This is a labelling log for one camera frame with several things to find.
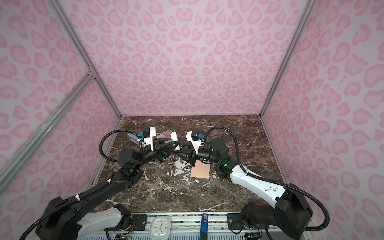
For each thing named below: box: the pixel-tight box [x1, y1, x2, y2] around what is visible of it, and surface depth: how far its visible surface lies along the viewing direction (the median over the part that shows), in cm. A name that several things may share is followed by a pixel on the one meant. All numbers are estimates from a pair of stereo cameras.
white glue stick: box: [170, 131, 181, 151], surface depth 61 cm
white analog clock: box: [149, 215, 172, 240], surface depth 71 cm
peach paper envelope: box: [190, 160, 210, 179], surface depth 92 cm
